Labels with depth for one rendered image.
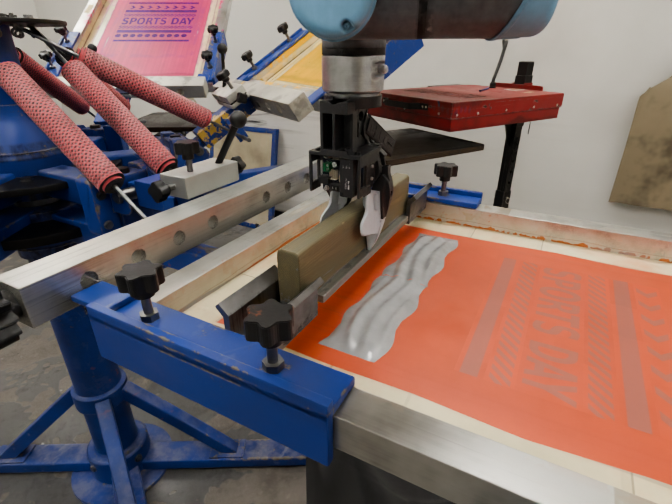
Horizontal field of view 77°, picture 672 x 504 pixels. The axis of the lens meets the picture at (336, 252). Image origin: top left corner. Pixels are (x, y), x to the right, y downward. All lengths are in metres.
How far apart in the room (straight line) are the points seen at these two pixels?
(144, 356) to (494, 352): 0.37
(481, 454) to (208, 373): 0.24
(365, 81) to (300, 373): 0.32
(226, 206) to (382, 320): 0.32
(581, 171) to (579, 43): 0.62
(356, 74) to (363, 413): 0.35
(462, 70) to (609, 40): 0.67
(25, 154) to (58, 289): 0.61
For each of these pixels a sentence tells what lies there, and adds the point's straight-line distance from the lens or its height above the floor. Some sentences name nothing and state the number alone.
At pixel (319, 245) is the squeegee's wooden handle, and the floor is 1.05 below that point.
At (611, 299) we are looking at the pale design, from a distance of 0.68.
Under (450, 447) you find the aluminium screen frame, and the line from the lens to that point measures 0.36.
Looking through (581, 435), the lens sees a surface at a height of 0.96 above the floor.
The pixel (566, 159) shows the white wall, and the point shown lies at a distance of 2.57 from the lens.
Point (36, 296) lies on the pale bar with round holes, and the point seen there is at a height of 1.02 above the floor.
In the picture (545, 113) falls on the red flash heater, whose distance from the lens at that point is 1.80.
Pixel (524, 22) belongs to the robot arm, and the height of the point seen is 1.28.
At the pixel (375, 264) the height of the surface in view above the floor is 0.96.
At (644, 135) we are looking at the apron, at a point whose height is 0.89.
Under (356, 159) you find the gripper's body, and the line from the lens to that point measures 0.50.
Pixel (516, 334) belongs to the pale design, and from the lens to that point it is 0.55.
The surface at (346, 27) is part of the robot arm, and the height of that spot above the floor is 1.27.
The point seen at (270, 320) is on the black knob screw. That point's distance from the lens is 0.35.
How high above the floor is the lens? 1.26
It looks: 26 degrees down
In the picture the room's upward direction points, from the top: straight up
